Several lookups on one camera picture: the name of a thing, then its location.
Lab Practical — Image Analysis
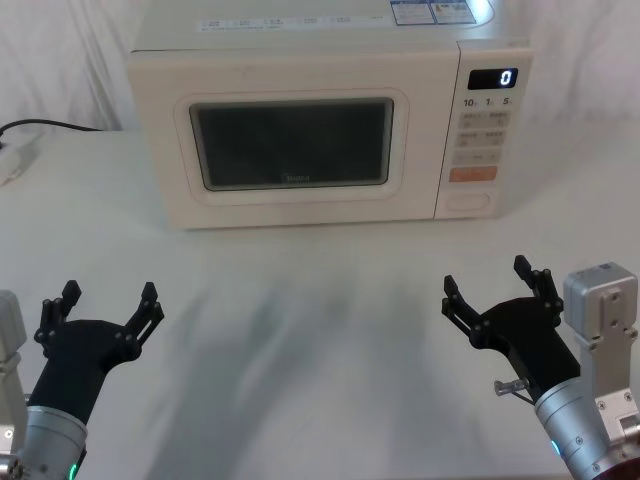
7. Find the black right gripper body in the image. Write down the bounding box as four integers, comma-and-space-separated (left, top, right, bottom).
480, 295, 583, 400

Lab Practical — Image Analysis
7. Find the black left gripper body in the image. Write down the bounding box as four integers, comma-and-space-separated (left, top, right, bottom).
27, 317, 138, 427

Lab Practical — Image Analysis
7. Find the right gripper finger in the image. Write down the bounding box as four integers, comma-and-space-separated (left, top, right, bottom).
440, 273, 502, 352
513, 254, 566, 327

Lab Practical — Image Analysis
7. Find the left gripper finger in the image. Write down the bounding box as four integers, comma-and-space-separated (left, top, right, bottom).
33, 279, 83, 358
113, 281, 166, 361

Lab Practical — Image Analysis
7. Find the white power strip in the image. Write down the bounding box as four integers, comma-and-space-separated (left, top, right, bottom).
0, 131, 44, 187

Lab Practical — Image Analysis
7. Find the white table cloth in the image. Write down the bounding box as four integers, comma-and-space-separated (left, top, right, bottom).
0, 113, 640, 480

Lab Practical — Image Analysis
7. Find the cream microwave oven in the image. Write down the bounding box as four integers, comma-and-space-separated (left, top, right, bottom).
123, 0, 534, 232

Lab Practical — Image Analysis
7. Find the blue white label sticker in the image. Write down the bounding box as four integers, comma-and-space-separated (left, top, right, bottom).
388, 0, 477, 27

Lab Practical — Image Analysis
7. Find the thin cable with silver plug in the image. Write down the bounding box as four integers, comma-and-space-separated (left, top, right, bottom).
493, 376, 539, 407

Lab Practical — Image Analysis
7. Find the black power cable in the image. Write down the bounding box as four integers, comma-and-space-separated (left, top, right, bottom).
0, 118, 107, 139

